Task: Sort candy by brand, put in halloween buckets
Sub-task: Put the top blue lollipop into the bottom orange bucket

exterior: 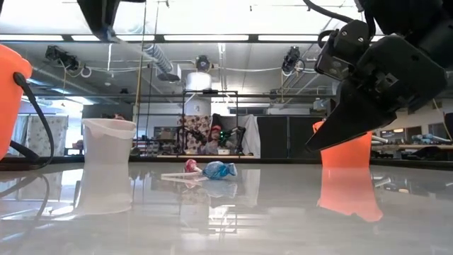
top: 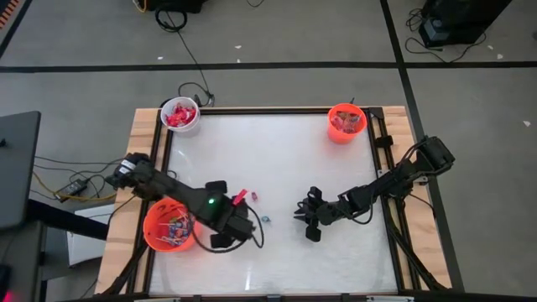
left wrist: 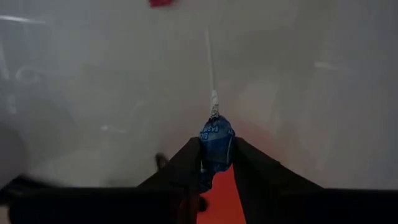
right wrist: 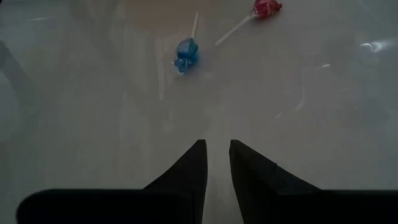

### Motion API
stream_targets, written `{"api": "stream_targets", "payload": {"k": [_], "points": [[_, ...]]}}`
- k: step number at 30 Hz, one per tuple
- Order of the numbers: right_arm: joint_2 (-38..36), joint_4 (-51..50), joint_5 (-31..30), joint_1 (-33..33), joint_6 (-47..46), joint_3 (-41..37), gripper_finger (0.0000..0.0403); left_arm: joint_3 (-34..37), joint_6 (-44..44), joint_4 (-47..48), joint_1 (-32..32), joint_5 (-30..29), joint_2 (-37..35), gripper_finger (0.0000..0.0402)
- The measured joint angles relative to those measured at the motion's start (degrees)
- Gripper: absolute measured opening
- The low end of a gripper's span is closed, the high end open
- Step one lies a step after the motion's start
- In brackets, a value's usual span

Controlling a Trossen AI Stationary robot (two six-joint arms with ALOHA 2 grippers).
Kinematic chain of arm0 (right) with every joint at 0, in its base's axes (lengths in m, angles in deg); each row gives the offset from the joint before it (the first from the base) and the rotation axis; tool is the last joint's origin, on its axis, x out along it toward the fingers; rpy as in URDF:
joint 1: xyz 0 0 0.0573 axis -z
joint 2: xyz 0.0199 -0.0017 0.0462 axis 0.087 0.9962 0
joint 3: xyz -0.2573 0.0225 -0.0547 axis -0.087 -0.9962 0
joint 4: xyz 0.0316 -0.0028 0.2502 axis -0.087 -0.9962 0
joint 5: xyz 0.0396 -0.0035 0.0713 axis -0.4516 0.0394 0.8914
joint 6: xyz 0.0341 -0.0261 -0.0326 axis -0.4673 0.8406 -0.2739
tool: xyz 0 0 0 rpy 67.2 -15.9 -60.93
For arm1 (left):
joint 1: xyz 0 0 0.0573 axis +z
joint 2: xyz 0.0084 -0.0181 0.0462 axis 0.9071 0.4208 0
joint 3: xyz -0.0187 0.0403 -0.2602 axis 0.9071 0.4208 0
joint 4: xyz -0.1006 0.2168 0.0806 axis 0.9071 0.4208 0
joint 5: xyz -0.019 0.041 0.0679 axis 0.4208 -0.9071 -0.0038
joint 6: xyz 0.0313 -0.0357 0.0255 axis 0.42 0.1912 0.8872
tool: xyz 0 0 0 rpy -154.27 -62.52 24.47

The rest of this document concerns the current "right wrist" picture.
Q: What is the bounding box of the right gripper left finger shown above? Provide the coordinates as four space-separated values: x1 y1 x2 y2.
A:
16 139 208 224

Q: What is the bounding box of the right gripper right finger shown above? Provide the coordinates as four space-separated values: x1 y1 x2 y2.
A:
229 139 398 224

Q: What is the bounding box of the blue lollipop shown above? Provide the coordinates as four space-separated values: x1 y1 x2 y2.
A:
172 11 200 76

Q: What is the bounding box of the pink lollipop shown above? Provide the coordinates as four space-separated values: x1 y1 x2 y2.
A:
214 0 284 47

